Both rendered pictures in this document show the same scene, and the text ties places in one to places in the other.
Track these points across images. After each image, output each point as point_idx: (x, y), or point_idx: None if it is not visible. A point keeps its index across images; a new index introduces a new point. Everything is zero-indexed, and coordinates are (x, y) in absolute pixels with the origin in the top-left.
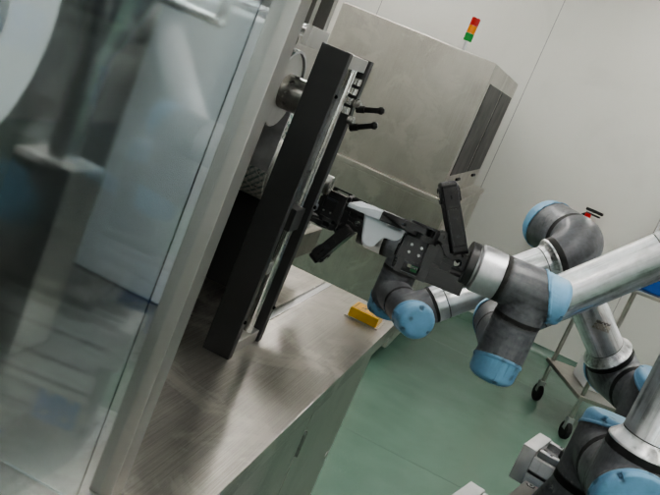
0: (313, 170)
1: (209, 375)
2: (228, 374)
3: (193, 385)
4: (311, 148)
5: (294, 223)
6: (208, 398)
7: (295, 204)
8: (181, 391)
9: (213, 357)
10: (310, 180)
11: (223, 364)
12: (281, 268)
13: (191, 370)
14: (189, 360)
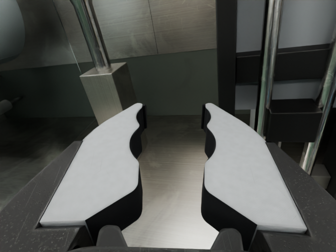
0: (335, 41)
1: (175, 235)
2: (193, 247)
3: (147, 231)
4: (215, 4)
5: (280, 131)
6: (134, 246)
7: (307, 104)
8: (131, 227)
9: (212, 228)
10: (331, 61)
11: (208, 238)
12: (330, 189)
13: (170, 221)
14: (186, 215)
